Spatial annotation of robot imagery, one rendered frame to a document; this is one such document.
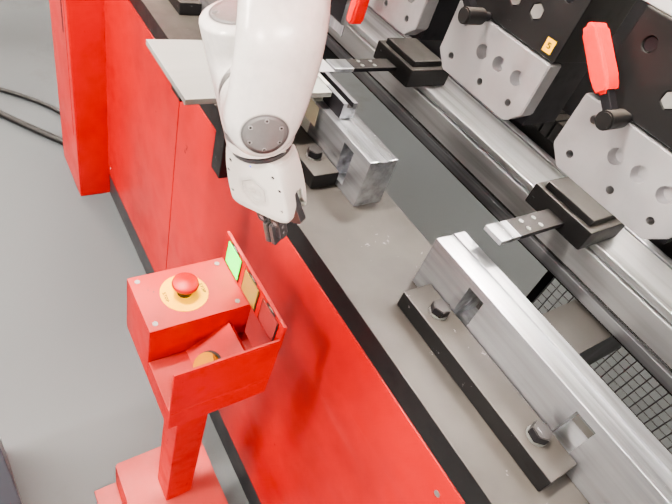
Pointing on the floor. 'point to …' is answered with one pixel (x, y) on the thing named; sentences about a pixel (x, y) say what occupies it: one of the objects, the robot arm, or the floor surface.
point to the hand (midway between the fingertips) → (275, 228)
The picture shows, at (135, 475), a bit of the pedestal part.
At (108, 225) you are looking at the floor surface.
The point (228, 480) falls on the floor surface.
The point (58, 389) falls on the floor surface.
